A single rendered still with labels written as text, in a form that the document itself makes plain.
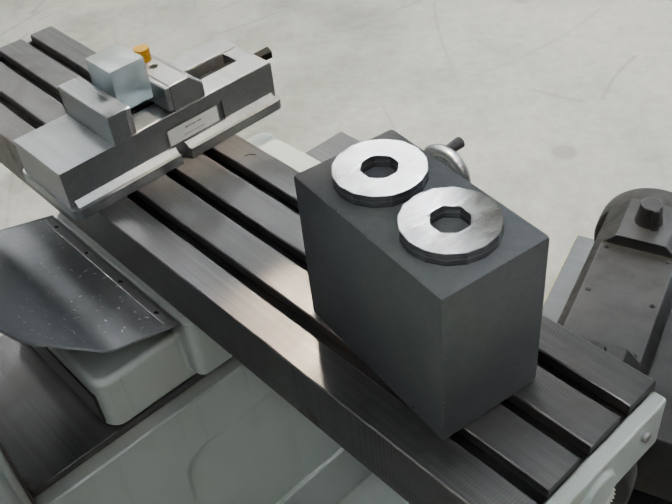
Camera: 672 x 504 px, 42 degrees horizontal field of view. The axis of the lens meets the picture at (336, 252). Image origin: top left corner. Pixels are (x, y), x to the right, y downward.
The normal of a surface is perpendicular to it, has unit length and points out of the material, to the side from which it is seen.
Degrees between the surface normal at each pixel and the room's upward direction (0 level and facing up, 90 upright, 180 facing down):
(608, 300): 0
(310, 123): 0
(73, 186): 90
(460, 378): 90
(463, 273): 0
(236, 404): 90
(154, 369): 90
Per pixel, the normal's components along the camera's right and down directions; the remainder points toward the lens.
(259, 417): 0.68, 0.44
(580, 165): -0.09, -0.75
